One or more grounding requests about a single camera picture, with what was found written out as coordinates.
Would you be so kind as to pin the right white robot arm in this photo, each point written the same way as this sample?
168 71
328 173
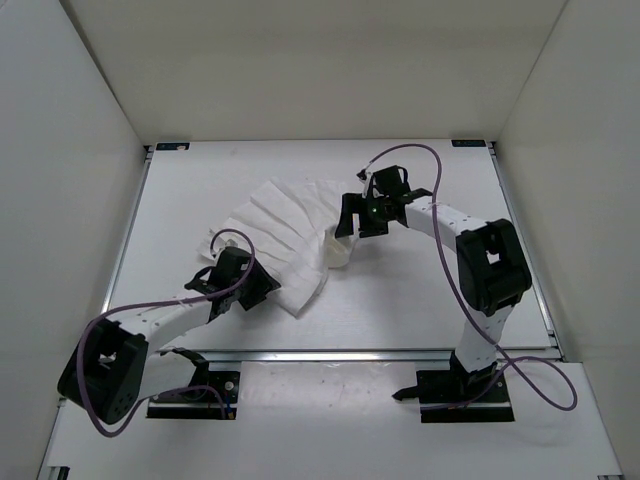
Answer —
491 277

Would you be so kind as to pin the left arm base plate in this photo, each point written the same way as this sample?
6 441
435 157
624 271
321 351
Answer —
201 404

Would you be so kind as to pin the blue corner label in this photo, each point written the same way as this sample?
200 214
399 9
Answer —
172 146
468 143

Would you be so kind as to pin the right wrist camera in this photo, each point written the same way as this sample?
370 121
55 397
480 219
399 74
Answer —
366 178

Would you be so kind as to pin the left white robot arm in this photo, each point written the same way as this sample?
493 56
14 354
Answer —
133 355

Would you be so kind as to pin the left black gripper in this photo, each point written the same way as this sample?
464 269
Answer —
263 283

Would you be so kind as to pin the left blue corner label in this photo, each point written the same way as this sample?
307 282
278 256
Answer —
172 146

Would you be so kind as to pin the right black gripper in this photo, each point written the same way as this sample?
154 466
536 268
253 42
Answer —
353 203

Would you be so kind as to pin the white pleated skirt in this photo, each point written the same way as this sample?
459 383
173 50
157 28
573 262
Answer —
292 226

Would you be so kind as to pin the right blue corner label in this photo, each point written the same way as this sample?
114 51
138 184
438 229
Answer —
468 143

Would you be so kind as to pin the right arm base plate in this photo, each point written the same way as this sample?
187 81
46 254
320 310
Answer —
441 403

